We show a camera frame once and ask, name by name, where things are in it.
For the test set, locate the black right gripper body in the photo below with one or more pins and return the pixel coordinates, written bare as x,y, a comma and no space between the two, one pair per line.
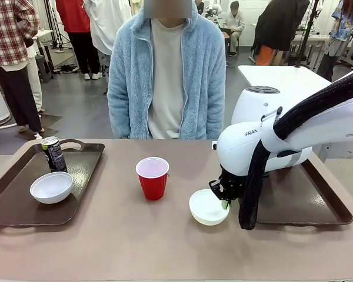
232,185

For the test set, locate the white foam bowl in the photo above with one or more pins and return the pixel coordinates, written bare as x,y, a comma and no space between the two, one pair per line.
207,211
51,188

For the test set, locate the black green Pepsi can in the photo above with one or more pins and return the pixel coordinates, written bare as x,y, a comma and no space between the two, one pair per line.
57,160

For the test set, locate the person's right forearm blue sleeve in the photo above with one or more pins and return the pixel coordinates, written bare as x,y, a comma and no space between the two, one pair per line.
119,114

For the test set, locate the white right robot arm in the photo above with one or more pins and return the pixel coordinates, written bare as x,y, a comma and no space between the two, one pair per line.
241,147

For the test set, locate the person's left forearm blue sleeve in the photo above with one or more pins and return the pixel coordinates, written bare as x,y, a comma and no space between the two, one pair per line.
209,114

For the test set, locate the brown plastic serving tray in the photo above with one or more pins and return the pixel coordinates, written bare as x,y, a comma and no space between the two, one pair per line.
297,205
17,211

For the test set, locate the red plastic cup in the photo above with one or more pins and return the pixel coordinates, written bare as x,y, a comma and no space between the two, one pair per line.
152,183

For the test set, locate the person in blue fleece jacket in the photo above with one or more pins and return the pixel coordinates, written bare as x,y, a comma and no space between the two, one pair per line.
167,73

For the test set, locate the person in white lab coat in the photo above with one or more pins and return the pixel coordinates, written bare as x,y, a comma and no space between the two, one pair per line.
233,23

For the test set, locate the person in black jacket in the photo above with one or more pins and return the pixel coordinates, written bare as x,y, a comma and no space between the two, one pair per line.
279,26

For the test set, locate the black equipment stand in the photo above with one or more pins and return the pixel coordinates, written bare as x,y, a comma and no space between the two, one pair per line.
307,35

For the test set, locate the person in colourful printed shirt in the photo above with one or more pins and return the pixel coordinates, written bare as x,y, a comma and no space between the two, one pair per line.
338,29

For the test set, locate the person in long white shirt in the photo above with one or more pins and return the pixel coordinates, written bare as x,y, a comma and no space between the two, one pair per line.
103,26

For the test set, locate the grey plastic stool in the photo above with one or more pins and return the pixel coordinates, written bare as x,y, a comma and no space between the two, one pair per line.
44,67

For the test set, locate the person in red top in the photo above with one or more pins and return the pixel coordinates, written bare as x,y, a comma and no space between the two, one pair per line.
76,17

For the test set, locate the person in plaid shirt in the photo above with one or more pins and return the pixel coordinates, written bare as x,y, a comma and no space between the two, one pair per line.
9,44

